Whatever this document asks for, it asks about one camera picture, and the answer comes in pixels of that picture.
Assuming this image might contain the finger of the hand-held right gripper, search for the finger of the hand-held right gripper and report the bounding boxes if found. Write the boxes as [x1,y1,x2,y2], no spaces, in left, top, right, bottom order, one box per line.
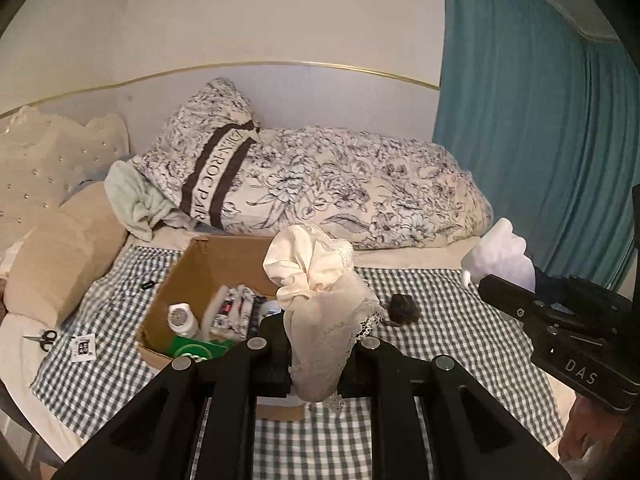
[533,266,572,307]
[477,274,555,334]

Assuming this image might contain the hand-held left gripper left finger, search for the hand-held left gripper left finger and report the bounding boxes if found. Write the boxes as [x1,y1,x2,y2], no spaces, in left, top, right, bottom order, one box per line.
[52,315,293,480]

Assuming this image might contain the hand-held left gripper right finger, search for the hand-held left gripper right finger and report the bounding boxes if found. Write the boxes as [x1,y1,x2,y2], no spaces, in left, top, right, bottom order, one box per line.
[340,337,571,480]

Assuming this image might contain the white cloth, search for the white cloth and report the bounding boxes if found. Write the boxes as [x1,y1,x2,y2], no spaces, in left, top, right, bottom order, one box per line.
[460,218,536,293]

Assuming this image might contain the cream lace cloth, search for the cream lace cloth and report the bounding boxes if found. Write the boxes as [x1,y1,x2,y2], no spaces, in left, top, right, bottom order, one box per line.
[263,224,383,403]

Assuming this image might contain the green medicine box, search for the green medicine box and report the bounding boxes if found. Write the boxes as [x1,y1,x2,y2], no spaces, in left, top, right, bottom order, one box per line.
[167,335,236,363]

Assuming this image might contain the white plastic bottle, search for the white plastic bottle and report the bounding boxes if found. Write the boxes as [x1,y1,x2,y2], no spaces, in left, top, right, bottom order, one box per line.
[167,302,203,341]

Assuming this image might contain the brown cardboard box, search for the brown cardboard box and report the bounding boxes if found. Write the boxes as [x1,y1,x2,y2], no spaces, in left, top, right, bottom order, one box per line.
[137,234,306,423]

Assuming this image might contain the person's right hand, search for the person's right hand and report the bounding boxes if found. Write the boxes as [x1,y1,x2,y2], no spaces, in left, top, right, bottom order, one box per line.
[557,390,626,466]

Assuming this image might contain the dark fuzzy scrunchie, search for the dark fuzzy scrunchie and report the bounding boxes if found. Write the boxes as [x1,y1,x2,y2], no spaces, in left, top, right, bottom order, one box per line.
[385,292,422,328]

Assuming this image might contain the green checkered cloth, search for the green checkered cloth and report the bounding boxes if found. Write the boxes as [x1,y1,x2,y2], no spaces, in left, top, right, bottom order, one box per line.
[30,240,566,480]

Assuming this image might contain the teal curtain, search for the teal curtain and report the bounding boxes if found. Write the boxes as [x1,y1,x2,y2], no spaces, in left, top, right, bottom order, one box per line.
[432,0,640,306]

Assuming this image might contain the small white printed card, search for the small white printed card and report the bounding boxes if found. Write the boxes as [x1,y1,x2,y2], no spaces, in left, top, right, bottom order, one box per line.
[70,336,97,362]

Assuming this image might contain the floral duvet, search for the floral duvet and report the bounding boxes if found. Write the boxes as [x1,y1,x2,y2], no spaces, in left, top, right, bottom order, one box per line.
[220,127,493,251]

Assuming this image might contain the light green towel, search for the light green towel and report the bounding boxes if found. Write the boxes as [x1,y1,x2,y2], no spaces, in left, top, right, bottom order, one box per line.
[105,160,176,241]

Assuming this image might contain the floral pillow with dark stripe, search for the floral pillow with dark stripe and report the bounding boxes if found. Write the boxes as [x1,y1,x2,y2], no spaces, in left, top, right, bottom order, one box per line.
[132,78,263,233]

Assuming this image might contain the cream pillow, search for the cream pillow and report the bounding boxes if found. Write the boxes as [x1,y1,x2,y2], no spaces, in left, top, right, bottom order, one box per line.
[5,182,128,328]

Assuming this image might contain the cream studded headboard cushion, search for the cream studded headboard cushion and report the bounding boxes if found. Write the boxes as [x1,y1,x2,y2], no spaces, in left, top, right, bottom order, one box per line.
[0,105,131,256]

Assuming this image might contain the black handled scissors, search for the black handled scissors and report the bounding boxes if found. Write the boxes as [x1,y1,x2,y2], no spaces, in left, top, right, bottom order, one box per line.
[22,329,58,352]

